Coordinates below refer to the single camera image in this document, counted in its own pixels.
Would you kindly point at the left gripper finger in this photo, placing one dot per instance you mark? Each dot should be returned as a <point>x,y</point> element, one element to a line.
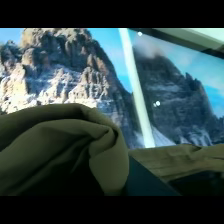
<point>143,181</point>

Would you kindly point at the olive green garment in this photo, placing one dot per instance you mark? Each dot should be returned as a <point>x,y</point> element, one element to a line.
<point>63,140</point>

